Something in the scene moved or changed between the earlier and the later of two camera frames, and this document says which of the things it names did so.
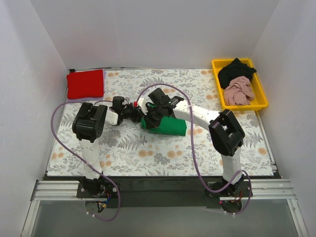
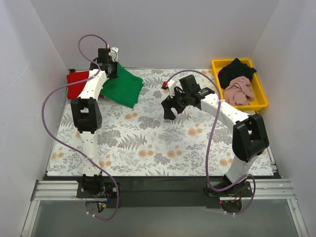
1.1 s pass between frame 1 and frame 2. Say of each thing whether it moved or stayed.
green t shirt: moved
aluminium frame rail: stayed
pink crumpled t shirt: stayed
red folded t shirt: stayed
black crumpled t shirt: stayed
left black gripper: moved
